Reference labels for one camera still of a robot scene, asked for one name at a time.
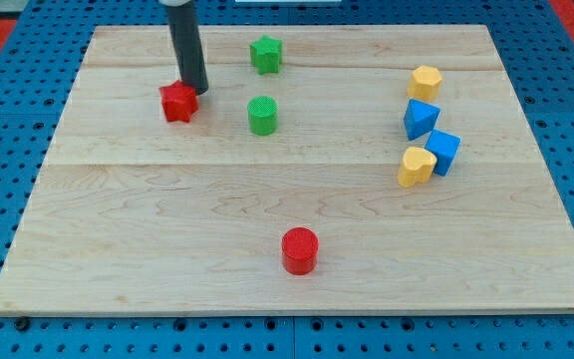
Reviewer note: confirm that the red cylinder block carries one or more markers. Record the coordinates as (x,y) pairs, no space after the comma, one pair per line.
(299,248)

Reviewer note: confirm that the yellow hexagon block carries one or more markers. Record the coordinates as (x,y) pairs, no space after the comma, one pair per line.
(425,83)

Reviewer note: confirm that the green star block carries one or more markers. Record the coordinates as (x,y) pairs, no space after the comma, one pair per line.
(266,54)

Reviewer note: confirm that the blue triangle block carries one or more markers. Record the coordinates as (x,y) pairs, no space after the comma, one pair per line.
(419,118)

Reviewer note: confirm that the blue cube block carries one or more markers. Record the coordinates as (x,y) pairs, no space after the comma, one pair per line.
(444,146)

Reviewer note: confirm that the red star block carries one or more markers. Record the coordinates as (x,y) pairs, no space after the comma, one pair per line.
(179,102)

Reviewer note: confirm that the light wooden board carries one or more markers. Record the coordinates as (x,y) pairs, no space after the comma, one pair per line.
(134,216)

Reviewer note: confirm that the green cylinder block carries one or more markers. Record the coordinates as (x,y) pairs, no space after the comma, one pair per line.
(262,115)

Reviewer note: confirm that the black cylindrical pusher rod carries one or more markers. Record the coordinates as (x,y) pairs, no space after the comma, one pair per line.
(184,31)

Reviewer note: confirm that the yellow heart block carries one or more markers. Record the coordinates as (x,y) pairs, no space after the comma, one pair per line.
(417,165)

